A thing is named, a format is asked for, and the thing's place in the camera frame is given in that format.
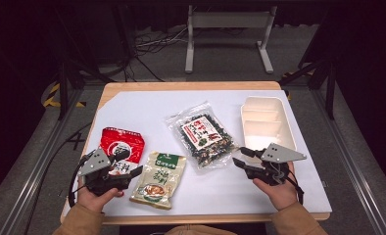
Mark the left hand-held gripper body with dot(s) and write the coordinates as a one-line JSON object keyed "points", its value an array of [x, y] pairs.
{"points": [[94, 163]]}

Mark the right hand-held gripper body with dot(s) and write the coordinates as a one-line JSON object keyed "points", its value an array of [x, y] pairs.
{"points": [[279, 155]]}

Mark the red seasoning packet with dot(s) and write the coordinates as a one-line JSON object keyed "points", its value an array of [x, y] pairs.
{"points": [[122, 138]]}

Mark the beige green-label seasoning packet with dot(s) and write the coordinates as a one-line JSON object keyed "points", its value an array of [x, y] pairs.
{"points": [[160, 182]]}

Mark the cream plastic storage box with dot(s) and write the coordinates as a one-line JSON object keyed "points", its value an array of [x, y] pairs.
{"points": [[266, 124]]}

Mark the person's left hand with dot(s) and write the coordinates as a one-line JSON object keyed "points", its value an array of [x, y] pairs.
{"points": [[93, 200]]}

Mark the person's right hand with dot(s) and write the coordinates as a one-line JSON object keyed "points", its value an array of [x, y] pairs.
{"points": [[279, 196]]}

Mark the clear dried seaweed packet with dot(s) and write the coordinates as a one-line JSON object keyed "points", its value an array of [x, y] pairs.
{"points": [[202, 135]]}

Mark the white paper sheet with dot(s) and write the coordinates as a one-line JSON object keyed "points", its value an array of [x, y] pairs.
{"points": [[148, 107]]}

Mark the black yellow hazard tape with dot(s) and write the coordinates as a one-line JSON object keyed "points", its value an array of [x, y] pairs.
{"points": [[52, 98]]}

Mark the person's lap tan clothing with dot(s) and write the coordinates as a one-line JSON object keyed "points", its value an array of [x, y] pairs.
{"points": [[197, 230]]}

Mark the black metal stand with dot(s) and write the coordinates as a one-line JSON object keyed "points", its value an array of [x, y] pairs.
{"points": [[329, 88], [63, 84]]}

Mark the wooden table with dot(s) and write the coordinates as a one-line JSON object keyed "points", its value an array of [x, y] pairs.
{"points": [[194, 85]]}

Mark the white metal stand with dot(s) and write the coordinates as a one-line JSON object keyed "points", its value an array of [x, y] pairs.
{"points": [[228, 19]]}

